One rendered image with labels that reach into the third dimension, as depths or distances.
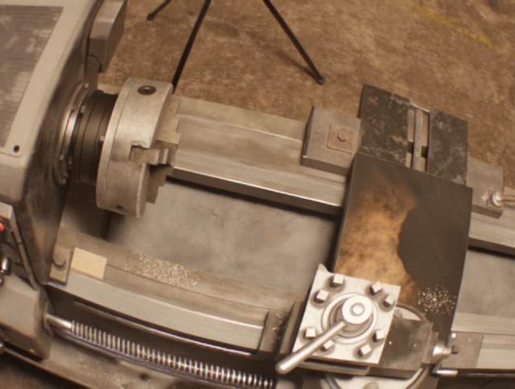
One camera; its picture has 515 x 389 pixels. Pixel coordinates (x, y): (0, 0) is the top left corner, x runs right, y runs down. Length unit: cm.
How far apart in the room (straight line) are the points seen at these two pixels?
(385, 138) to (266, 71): 114
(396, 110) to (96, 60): 75
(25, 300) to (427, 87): 191
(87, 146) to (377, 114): 72
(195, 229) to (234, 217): 8
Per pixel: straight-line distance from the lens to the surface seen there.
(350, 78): 324
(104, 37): 171
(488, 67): 354
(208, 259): 209
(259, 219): 213
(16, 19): 171
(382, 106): 215
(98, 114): 172
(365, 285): 167
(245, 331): 191
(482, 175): 216
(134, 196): 169
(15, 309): 197
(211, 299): 194
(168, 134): 178
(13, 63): 163
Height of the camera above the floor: 266
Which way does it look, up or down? 63 degrees down
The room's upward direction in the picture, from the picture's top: 15 degrees clockwise
